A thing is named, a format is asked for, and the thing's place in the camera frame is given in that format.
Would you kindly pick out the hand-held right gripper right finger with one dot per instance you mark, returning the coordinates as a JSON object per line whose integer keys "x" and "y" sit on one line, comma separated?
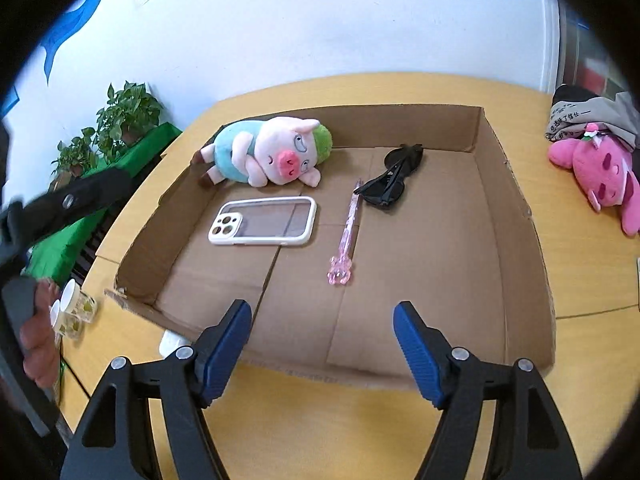
{"x": 417, "y": 355}

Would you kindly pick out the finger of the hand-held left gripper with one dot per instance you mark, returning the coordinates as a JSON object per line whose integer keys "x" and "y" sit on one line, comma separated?
{"x": 85, "y": 195}

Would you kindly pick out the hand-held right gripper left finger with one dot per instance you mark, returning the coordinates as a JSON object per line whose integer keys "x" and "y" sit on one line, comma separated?
{"x": 227, "y": 350}

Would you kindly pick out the shallow cardboard box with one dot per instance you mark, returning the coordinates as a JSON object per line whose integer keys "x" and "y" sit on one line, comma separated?
{"x": 430, "y": 270}

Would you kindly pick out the white phone case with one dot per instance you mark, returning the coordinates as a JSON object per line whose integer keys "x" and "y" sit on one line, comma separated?
{"x": 225, "y": 225}

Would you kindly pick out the pink transparent pen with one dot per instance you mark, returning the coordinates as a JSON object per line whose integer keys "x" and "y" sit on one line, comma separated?
{"x": 347, "y": 230}

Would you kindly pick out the black sunglasses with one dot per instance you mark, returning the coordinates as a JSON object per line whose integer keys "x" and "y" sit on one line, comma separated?
{"x": 390, "y": 185}

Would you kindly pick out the pig plush toy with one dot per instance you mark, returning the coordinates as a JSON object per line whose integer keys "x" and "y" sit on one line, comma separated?
{"x": 270, "y": 152}

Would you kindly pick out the person's left hand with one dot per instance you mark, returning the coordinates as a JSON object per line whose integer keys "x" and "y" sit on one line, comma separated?
{"x": 40, "y": 345}

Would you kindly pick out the green cloth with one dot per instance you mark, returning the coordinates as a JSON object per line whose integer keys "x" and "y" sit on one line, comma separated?
{"x": 75, "y": 230}

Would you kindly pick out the small green potted plant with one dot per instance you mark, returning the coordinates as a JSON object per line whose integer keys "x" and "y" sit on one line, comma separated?
{"x": 75, "y": 155}

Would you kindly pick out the small white object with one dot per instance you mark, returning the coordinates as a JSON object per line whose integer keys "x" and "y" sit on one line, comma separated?
{"x": 172, "y": 344}

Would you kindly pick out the pink plush toy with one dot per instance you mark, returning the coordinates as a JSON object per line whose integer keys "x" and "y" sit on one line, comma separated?
{"x": 600, "y": 170}

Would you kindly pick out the blue wall decal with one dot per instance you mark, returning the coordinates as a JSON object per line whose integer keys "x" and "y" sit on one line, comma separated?
{"x": 70, "y": 22}

